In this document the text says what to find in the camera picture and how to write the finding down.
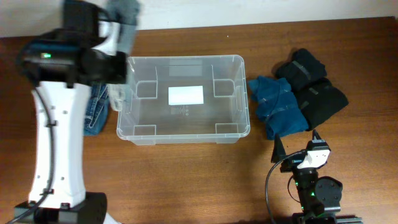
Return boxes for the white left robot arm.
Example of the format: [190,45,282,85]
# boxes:
[12,1,140,223]

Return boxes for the teal blue folded garment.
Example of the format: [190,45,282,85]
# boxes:
[248,76,308,140]

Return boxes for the clear plastic storage bin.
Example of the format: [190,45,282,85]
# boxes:
[116,55,251,146]

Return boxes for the white label in bin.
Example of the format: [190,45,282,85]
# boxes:
[168,86,204,106]

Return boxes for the black folded garment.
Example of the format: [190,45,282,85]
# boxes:
[275,49,327,91]
[295,78,349,131]

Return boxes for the dark blue jeans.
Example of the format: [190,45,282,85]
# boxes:
[83,84,109,136]

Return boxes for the black folded garment lower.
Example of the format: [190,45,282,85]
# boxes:
[295,78,349,131]

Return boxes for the black folded garment upper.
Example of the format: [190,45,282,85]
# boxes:
[275,49,327,91]

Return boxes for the light blue jeans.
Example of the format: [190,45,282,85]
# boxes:
[106,0,141,111]

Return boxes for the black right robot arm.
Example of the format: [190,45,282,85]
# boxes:
[265,130,363,224]

